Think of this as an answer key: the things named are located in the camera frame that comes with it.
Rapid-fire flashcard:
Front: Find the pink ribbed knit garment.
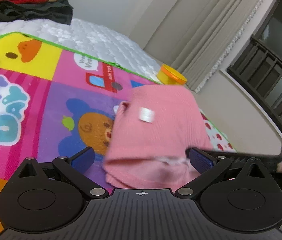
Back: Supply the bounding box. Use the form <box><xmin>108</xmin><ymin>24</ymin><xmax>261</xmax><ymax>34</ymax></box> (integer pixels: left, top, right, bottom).
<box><xmin>103</xmin><ymin>85</ymin><xmax>212</xmax><ymax>191</ymax></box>

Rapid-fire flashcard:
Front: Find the white quilted mattress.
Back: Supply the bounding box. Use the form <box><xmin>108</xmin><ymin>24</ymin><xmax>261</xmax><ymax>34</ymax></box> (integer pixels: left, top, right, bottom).
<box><xmin>0</xmin><ymin>18</ymin><xmax>160</xmax><ymax>82</ymax></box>

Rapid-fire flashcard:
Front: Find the colourful cartoon play mat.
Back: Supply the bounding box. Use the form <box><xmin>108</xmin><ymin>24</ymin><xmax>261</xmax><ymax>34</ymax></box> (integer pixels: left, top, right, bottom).
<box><xmin>0</xmin><ymin>31</ymin><xmax>238</xmax><ymax>240</ymax></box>

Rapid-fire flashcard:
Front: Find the dark barred window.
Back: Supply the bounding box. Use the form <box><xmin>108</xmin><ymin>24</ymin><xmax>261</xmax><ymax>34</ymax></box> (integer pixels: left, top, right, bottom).
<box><xmin>226</xmin><ymin>0</ymin><xmax>282</xmax><ymax>130</ymax></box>

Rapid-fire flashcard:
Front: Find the beige curtain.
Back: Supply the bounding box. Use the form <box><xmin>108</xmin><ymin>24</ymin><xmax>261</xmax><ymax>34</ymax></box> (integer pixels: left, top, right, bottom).
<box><xmin>145</xmin><ymin>0</ymin><xmax>264</xmax><ymax>93</ymax></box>

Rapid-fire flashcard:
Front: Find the yellow round plastic tub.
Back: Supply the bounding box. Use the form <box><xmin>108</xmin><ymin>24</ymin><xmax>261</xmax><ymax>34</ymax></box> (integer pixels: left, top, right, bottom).
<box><xmin>157</xmin><ymin>64</ymin><xmax>187</xmax><ymax>86</ymax></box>

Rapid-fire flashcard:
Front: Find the dark green garment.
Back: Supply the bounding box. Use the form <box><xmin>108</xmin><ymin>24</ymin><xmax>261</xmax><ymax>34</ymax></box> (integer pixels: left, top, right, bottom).
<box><xmin>0</xmin><ymin>0</ymin><xmax>73</xmax><ymax>25</ymax></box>

